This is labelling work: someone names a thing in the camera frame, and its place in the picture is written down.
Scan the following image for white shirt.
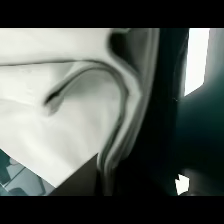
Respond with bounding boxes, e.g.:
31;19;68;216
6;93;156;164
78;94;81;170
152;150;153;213
0;27;162;197

